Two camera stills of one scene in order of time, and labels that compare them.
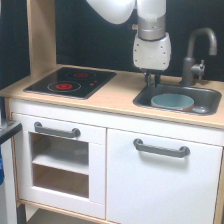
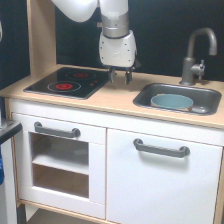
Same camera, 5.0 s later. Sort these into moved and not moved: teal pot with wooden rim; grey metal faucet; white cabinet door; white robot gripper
Moved: white robot gripper
Not moved: teal pot with wooden rim; white cabinet door; grey metal faucet
